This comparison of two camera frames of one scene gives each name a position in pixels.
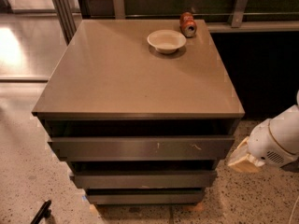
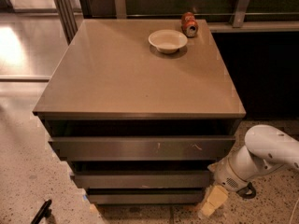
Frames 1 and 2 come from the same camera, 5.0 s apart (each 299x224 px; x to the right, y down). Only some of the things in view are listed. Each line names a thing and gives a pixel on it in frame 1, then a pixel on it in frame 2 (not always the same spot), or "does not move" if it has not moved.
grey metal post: [64, 11] does not move
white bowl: [166, 41] does not move
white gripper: [267, 146] -> [224, 173]
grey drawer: [145, 179] does not move
